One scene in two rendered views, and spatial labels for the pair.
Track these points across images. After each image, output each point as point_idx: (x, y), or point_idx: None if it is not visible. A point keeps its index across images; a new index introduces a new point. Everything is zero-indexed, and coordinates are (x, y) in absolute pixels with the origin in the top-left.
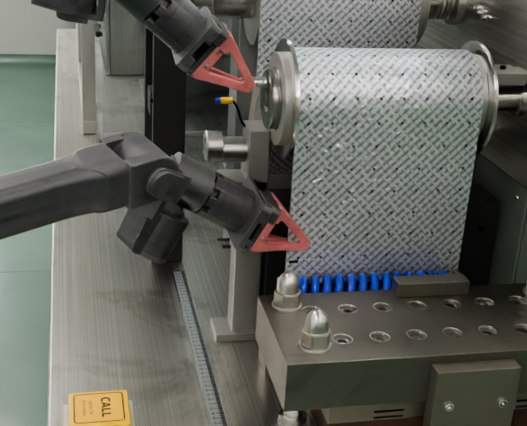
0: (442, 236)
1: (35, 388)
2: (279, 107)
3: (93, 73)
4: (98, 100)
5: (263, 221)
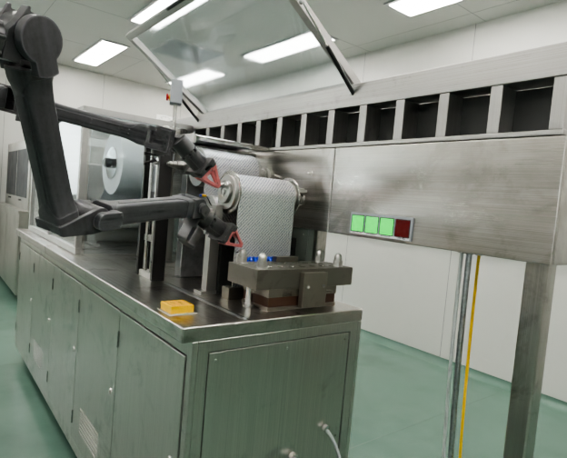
0: (284, 243)
1: (16, 416)
2: (231, 192)
3: None
4: None
5: (233, 229)
